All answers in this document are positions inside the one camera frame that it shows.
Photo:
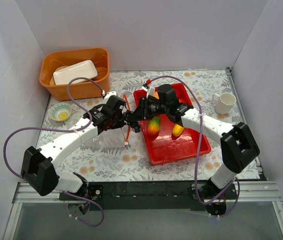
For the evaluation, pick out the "yellow plate in tub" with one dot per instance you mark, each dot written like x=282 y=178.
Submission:
x=52 y=80

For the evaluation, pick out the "white mug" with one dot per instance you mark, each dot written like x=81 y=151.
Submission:
x=224 y=102

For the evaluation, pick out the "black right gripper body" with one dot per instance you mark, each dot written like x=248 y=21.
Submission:
x=143 y=110

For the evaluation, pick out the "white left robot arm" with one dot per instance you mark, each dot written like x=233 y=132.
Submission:
x=39 y=167

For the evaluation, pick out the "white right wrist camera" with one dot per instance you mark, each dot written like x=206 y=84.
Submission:
x=149 y=90

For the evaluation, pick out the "white rectangular dish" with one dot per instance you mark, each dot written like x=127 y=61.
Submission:
x=85 y=69

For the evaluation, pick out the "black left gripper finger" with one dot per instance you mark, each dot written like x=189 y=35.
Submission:
x=109 y=125
x=122 y=117

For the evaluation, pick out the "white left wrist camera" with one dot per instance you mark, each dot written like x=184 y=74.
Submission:
x=109 y=94

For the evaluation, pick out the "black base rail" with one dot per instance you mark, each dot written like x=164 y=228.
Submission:
x=145 y=195

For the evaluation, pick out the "patterned small bowl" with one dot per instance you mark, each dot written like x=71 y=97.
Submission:
x=60 y=112

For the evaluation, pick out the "green orange mango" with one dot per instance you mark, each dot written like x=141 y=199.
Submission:
x=153 y=126

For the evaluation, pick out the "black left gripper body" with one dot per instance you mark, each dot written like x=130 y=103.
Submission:
x=121 y=117

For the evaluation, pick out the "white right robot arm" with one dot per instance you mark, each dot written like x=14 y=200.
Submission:
x=238 y=146

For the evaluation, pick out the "orange red tomato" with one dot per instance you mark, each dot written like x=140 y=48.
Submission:
x=183 y=101

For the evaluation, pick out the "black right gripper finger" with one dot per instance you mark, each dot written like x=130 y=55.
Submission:
x=142 y=119
x=139 y=111

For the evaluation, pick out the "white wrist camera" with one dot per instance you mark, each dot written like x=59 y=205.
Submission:
x=109 y=94
x=149 y=90

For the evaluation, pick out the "red plastic tray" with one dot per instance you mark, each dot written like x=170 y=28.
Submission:
x=164 y=148

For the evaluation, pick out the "dark grape bunch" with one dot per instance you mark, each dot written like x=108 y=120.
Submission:
x=135 y=127

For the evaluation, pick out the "clear zip bag orange zipper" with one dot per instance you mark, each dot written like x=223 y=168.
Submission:
x=113 y=138

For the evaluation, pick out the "peach fruit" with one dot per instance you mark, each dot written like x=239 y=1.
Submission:
x=155 y=95

